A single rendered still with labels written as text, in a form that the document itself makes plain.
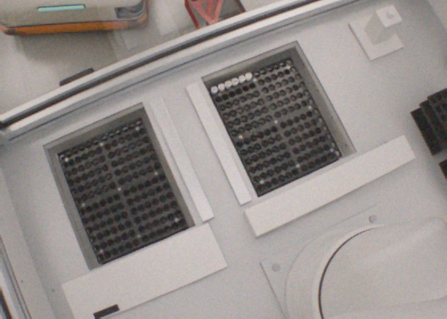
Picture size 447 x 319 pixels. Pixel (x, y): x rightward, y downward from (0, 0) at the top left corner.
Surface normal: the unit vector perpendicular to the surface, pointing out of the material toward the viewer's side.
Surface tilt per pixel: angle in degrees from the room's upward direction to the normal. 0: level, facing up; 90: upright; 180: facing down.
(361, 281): 68
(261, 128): 0
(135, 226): 0
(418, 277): 13
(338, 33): 0
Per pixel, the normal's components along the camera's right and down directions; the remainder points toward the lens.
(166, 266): 0.04, -0.25
